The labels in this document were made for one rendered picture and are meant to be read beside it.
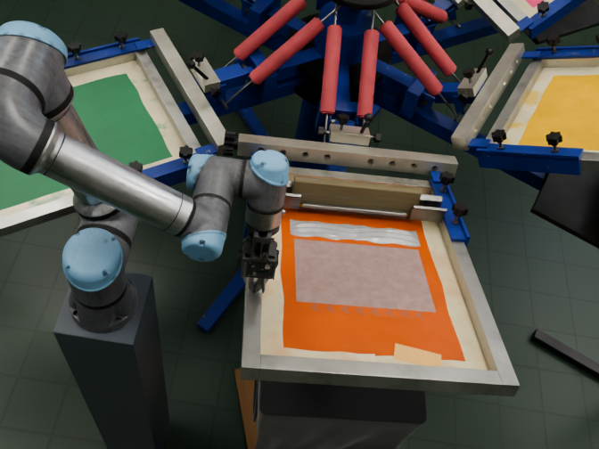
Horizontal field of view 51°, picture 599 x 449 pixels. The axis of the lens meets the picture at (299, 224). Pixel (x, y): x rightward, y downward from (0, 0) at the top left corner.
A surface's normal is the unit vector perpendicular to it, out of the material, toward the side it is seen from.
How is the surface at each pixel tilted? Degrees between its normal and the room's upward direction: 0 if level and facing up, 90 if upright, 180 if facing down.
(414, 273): 20
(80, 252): 7
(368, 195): 70
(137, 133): 0
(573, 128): 32
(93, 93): 0
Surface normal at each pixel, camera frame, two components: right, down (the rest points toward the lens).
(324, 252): 0.14, -0.79
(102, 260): 0.11, -0.44
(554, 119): -0.33, -0.73
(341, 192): 0.03, 0.59
